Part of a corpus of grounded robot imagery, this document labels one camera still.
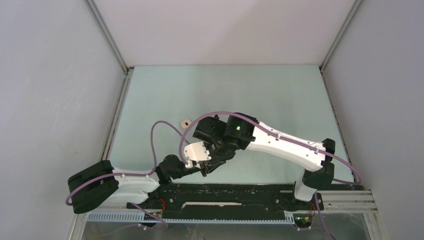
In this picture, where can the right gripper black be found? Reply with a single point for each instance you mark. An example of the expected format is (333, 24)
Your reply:
(215, 158)

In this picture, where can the pink earbud charging case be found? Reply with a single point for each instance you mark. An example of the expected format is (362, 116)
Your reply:
(185, 124)

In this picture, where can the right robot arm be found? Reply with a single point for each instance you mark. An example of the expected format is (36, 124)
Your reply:
(254, 135)

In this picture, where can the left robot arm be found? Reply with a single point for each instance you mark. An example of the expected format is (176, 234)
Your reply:
(101, 184)

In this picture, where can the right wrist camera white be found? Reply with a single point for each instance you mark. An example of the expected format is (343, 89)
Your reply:
(195, 154)

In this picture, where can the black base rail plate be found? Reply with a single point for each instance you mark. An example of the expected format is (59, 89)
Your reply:
(232, 202)

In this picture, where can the left aluminium frame post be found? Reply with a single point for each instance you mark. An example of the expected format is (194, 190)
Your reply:
(107, 35)

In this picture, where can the aluminium frame post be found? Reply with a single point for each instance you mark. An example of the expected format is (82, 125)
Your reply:
(355, 8)
(107, 35)

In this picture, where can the right aluminium frame post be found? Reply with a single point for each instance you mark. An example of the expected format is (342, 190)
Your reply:
(355, 8)

